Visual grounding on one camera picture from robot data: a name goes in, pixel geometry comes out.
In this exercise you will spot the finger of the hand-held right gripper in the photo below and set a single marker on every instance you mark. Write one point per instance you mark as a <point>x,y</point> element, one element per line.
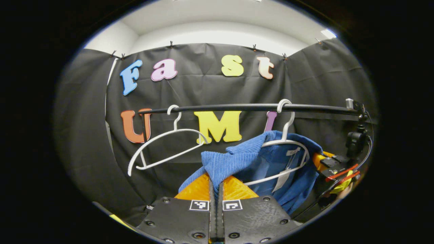
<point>334,162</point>

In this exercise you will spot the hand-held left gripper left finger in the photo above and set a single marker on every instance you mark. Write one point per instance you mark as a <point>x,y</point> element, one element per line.
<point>212,217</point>

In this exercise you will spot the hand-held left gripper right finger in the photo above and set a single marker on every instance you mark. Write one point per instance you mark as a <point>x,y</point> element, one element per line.
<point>221,217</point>

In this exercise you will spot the white plastic clothes hanger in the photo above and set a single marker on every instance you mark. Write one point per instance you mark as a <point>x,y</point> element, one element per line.
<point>285,130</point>
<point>176,130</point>

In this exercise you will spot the blue knitted sweater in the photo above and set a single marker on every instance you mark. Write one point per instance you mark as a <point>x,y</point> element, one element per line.
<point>237,159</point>

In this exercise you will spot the black clothes rack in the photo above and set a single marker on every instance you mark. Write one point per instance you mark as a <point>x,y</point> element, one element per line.
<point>237,107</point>

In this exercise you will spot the ceiling light panel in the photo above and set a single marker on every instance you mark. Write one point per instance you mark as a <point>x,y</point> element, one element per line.
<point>328,34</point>

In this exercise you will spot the black backdrop cloth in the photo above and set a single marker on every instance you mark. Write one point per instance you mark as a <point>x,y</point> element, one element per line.
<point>203,91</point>

